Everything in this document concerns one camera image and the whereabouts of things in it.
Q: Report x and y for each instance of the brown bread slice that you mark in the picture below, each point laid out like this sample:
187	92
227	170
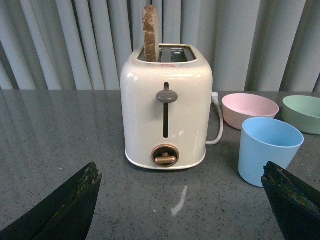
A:
151	33

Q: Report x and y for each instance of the pink bowl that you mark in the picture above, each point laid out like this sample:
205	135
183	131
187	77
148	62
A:
238	107

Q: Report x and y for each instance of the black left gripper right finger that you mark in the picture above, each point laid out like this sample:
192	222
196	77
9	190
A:
294	203

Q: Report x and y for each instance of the cream two-slot toaster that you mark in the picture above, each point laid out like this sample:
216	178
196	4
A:
166	108

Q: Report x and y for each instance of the grey vertical blinds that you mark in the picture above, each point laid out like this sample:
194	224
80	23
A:
251	45

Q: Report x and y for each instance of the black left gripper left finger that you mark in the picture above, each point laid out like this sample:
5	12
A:
66	214

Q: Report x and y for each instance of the green bowl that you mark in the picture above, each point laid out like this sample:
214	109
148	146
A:
302	112

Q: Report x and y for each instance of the light blue cup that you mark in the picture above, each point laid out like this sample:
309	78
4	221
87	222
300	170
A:
266	140

